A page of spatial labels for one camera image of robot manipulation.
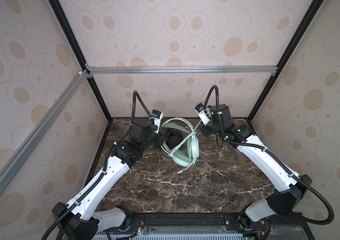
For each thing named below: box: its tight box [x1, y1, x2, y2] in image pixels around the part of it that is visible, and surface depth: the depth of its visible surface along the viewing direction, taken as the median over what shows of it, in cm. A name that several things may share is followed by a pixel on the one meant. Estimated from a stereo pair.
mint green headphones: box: [160, 117, 200, 168], surface depth 66 cm
